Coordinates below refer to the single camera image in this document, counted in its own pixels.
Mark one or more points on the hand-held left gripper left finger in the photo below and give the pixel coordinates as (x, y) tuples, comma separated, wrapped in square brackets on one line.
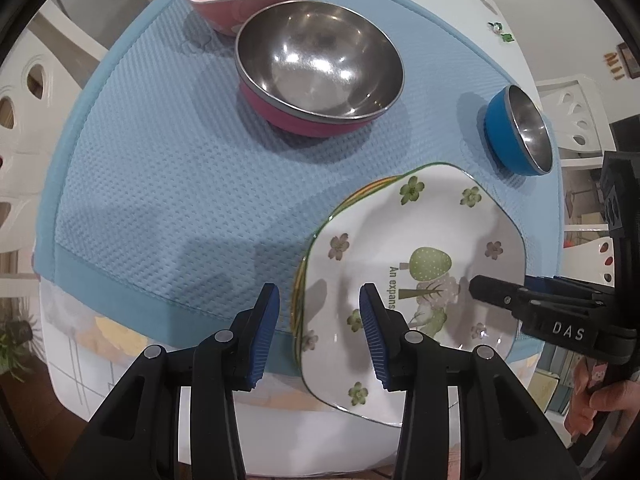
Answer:
[(265, 340)]

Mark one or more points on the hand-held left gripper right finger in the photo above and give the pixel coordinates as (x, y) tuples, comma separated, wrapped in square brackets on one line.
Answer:
[(372, 340)]

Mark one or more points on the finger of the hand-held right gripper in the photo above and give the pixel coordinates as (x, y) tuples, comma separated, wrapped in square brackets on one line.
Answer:
[(570, 290), (495, 292)]

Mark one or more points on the small square tree print plate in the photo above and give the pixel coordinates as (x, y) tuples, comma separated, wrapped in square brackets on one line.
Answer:
[(360, 230)]

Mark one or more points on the small steel bowl blue outside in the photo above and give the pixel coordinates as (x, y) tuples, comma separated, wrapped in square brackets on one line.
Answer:
[(500, 130)]

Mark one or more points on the large steel bowl pink outside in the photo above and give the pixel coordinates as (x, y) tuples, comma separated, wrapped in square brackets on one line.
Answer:
[(320, 60)]

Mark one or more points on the person's right hand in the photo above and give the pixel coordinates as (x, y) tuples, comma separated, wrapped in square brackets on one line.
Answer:
[(580, 410)]

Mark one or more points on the white dining chair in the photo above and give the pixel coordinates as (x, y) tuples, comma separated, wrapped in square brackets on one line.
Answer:
[(555, 100), (65, 35), (580, 260)]

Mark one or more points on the leaf print table runner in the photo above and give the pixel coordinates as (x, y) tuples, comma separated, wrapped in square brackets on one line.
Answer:
[(100, 330)]

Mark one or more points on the blue waffle table mat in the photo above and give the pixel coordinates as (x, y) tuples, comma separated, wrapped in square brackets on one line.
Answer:
[(175, 185)]

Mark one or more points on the green potted plant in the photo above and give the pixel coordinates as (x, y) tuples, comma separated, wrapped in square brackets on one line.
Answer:
[(15, 345)]

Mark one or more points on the small green table ornament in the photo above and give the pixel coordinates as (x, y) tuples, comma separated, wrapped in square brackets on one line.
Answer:
[(507, 37)]

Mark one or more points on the framed wall picture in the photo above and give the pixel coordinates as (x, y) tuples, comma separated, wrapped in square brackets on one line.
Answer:
[(631, 60)]

